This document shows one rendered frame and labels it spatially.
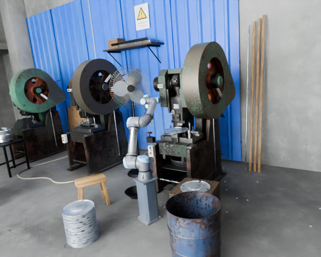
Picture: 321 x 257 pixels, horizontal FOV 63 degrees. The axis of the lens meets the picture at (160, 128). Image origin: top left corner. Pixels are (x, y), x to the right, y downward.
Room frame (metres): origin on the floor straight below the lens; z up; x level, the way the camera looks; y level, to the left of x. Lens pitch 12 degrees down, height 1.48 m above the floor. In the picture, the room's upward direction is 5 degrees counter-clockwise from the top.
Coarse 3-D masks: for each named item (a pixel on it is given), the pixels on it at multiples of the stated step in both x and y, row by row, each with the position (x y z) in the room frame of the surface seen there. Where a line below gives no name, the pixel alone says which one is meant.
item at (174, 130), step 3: (168, 129) 3.11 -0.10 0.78; (171, 129) 3.10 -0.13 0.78; (174, 129) 3.06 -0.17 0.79; (177, 129) 3.04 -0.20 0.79; (180, 129) 3.03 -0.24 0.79; (183, 129) 3.04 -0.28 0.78; (186, 129) 3.03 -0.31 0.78; (165, 132) 2.95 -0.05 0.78; (168, 132) 2.95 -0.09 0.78; (171, 132) 2.94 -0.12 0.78; (174, 132) 2.92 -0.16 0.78; (177, 132) 2.91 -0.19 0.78; (180, 132) 2.88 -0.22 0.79
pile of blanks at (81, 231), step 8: (64, 216) 2.09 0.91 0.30; (80, 216) 2.07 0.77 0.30; (88, 216) 2.11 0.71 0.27; (64, 224) 2.12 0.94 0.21; (72, 224) 2.06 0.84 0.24; (80, 224) 2.07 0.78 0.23; (88, 224) 2.10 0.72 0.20; (96, 224) 2.21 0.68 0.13; (72, 232) 2.07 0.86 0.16; (80, 232) 2.07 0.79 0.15; (88, 232) 2.10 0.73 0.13; (96, 232) 2.18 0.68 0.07; (72, 240) 2.07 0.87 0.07; (80, 240) 2.07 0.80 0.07; (88, 240) 2.09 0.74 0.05
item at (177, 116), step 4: (176, 96) 3.09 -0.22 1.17; (172, 100) 3.08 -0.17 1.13; (176, 100) 3.04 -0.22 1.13; (172, 104) 3.08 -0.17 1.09; (176, 104) 3.04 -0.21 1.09; (172, 108) 3.08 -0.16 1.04; (176, 108) 3.05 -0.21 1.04; (172, 112) 3.06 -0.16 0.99; (176, 112) 3.05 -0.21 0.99; (180, 112) 3.02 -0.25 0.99; (172, 116) 3.05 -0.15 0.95; (176, 116) 3.02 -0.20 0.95; (180, 116) 3.02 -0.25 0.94; (184, 116) 3.05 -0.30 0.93; (176, 120) 3.02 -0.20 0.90; (180, 120) 3.01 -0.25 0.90
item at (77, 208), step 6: (72, 204) 2.28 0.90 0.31; (78, 204) 2.26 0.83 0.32; (84, 204) 2.26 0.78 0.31; (90, 204) 2.25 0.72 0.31; (66, 210) 2.18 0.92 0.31; (72, 210) 2.16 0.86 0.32; (78, 210) 2.15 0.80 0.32; (84, 210) 2.15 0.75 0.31; (90, 210) 2.14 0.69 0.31; (72, 216) 2.06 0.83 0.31
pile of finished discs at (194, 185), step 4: (184, 184) 2.43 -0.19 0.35; (188, 184) 2.43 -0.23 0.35; (192, 184) 2.42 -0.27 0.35; (196, 184) 2.40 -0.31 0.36; (200, 184) 2.40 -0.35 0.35; (204, 184) 2.40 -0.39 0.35; (208, 184) 2.38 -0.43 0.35; (180, 188) 2.34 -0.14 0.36; (184, 188) 2.34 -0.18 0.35; (188, 188) 2.34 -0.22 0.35; (192, 188) 2.32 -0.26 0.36; (196, 188) 2.31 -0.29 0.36; (200, 188) 2.31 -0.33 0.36; (204, 188) 2.31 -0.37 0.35; (208, 188) 2.30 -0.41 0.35
